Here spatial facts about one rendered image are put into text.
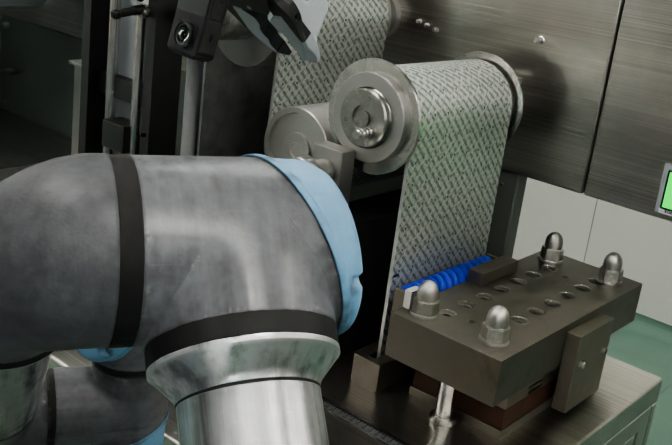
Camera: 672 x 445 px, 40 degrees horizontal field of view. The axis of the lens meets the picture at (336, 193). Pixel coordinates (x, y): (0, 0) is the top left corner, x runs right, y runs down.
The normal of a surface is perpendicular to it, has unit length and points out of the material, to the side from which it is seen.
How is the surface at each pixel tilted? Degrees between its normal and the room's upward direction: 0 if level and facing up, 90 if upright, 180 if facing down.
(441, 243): 90
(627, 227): 90
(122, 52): 90
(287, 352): 91
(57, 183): 31
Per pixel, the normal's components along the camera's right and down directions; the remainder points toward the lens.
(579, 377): 0.75, 0.28
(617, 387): 0.12, -0.95
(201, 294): -0.27, -0.35
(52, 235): -0.06, -0.15
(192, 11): -0.61, -0.05
